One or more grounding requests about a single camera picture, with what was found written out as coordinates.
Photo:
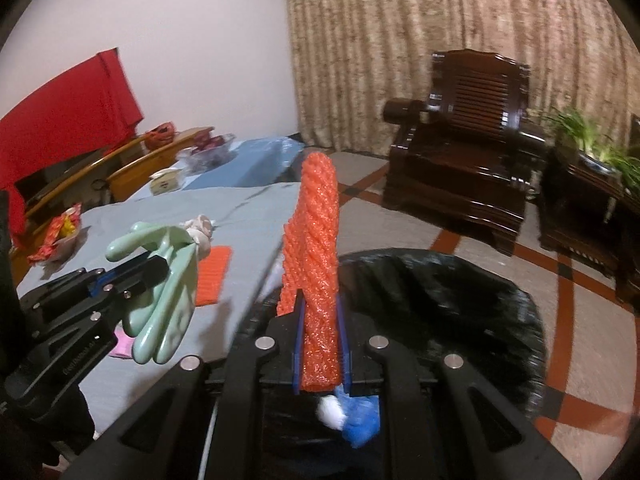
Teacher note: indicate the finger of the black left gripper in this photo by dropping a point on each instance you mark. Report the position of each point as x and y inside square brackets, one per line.
[59, 363]
[59, 295]

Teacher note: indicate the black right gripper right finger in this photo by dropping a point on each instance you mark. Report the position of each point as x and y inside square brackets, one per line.
[437, 419]

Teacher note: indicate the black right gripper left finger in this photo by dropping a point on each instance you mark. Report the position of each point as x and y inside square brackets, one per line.
[201, 419]

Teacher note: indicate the mint green rubber glove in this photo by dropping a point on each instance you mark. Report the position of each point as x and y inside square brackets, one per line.
[158, 319]

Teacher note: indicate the white paper ball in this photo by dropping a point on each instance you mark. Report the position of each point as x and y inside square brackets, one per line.
[200, 230]

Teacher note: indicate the orange foam net sleeve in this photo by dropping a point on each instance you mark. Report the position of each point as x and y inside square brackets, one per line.
[310, 266]

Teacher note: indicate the blue and white crumpled trash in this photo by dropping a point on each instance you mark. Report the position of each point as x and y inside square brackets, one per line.
[350, 414]

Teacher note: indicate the black lined trash bin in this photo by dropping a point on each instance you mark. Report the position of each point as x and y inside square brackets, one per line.
[434, 304]

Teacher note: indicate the bowl of red snack packets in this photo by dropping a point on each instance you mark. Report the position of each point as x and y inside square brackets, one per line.
[61, 237]

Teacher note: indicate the orange foam net piece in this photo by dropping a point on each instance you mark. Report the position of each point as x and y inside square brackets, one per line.
[211, 273]

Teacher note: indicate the beige tissue box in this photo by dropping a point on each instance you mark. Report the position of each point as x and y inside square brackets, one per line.
[166, 180]

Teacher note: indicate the grey blue tablecloth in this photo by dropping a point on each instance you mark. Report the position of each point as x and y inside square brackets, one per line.
[248, 220]

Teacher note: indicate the red cloth cover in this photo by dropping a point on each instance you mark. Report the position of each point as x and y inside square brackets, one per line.
[89, 106]

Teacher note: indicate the glass bowl of red fruit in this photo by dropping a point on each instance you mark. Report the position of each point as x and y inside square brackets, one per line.
[208, 152]

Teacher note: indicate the light blue table cover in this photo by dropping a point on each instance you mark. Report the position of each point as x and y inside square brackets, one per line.
[255, 162]

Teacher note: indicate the dark wooden side table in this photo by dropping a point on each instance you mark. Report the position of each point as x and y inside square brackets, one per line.
[585, 212]

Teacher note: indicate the dark wooden armchair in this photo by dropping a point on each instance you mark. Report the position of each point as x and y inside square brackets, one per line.
[467, 153]

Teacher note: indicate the green potted plant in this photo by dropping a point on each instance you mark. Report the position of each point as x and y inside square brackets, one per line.
[579, 139]

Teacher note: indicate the beige patterned curtain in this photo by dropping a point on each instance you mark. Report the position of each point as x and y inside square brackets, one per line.
[351, 56]

